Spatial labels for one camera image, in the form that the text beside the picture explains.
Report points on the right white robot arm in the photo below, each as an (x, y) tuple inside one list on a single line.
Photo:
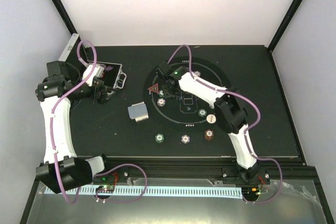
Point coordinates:
[(230, 112)]

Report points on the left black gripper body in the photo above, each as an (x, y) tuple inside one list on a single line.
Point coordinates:
[(101, 99)]

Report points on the aluminium poker case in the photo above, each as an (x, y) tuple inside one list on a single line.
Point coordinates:
[(112, 74)]

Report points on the white slotted cable duct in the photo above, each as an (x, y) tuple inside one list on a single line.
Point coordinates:
[(162, 191)]

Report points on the black aluminium rail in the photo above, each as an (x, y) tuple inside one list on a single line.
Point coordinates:
[(222, 169)]

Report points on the white dealer button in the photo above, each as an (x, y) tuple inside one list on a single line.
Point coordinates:
[(211, 118)]

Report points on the orange black poker chip stack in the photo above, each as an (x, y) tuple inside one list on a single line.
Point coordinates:
[(209, 135)]

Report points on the round black poker mat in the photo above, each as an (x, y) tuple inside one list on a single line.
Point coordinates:
[(181, 113)]

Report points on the red triangular marker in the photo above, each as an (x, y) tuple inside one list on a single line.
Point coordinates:
[(154, 88)]

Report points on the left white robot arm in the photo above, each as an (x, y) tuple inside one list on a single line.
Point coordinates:
[(62, 169)]

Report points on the blue chips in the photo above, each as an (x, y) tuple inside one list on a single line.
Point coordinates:
[(197, 73), (161, 102)]

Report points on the blue white poker chip stack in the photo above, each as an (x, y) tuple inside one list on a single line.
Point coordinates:
[(185, 139)]

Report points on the green poker chip stack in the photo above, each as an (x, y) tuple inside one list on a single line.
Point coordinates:
[(159, 138)]

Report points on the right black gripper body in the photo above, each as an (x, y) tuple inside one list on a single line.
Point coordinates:
[(170, 93)]

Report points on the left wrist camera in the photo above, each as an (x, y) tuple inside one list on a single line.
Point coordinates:
[(91, 72)]

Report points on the blue playing card deck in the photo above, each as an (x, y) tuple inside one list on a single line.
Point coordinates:
[(138, 112)]

